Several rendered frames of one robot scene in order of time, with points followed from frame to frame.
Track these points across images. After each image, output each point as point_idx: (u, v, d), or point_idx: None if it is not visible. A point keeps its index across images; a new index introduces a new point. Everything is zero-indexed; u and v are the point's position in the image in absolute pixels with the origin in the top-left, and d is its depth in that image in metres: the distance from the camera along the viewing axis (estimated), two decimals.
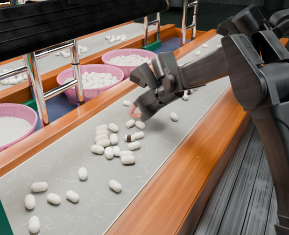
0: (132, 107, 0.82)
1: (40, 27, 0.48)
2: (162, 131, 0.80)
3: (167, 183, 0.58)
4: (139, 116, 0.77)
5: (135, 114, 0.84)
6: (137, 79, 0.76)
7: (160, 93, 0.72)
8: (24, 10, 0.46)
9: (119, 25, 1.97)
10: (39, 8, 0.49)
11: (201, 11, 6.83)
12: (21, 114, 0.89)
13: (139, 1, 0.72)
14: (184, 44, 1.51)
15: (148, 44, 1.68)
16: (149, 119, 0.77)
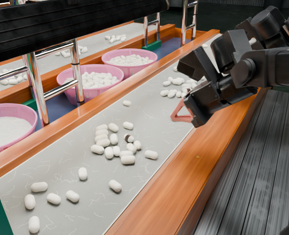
0: (177, 107, 0.61)
1: (40, 27, 0.48)
2: (162, 131, 0.80)
3: (167, 183, 0.58)
4: (191, 120, 0.56)
5: (179, 116, 0.63)
6: (189, 69, 0.55)
7: (225, 86, 0.51)
8: (24, 10, 0.46)
9: (119, 25, 1.97)
10: (39, 8, 0.49)
11: (201, 11, 6.83)
12: (21, 114, 0.89)
13: (139, 1, 0.72)
14: (184, 44, 1.51)
15: (148, 44, 1.68)
16: (204, 124, 0.56)
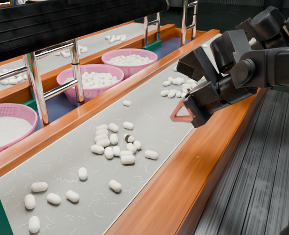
0: (177, 107, 0.61)
1: (40, 27, 0.48)
2: (162, 131, 0.80)
3: (167, 183, 0.58)
4: (191, 120, 0.56)
5: (179, 116, 0.63)
6: (189, 69, 0.55)
7: (225, 87, 0.51)
8: (24, 10, 0.46)
9: (119, 25, 1.97)
10: (39, 8, 0.49)
11: (201, 11, 6.83)
12: (21, 114, 0.89)
13: (139, 1, 0.72)
14: (184, 44, 1.51)
15: (148, 44, 1.68)
16: (204, 124, 0.56)
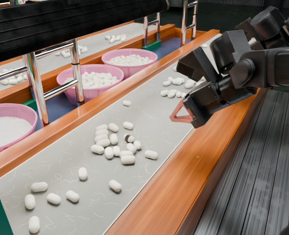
0: (176, 107, 0.61)
1: (40, 27, 0.48)
2: (162, 131, 0.80)
3: (167, 183, 0.58)
4: (190, 121, 0.56)
5: (179, 117, 0.63)
6: (188, 70, 0.55)
7: (224, 87, 0.51)
8: (24, 10, 0.46)
9: (119, 25, 1.97)
10: (39, 8, 0.49)
11: (201, 11, 6.83)
12: (21, 114, 0.89)
13: (139, 1, 0.72)
14: (184, 44, 1.51)
15: (148, 44, 1.68)
16: (204, 124, 0.56)
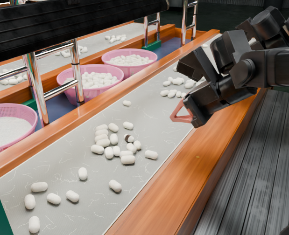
0: (177, 107, 0.61)
1: (40, 27, 0.48)
2: (162, 131, 0.80)
3: (167, 183, 0.58)
4: (190, 121, 0.56)
5: (179, 117, 0.63)
6: (189, 70, 0.55)
7: (225, 87, 0.51)
8: (24, 10, 0.46)
9: (119, 25, 1.97)
10: (39, 8, 0.49)
11: (201, 11, 6.83)
12: (21, 114, 0.89)
13: (139, 1, 0.72)
14: (184, 44, 1.51)
15: (148, 44, 1.68)
16: (204, 124, 0.56)
